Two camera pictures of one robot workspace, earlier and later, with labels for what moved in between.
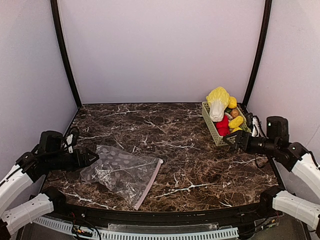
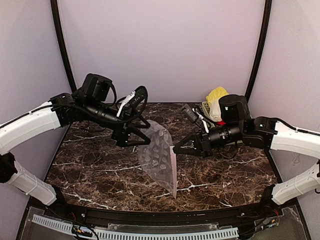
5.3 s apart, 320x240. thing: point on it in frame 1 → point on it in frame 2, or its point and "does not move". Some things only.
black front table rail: (130, 217) does not move
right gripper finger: (235, 137) → (189, 141)
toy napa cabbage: (217, 100) does not move
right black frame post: (268, 12) does not move
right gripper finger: (236, 146) → (187, 150)
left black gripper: (83, 158) → (120, 133)
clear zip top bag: (129, 175) → (158, 157)
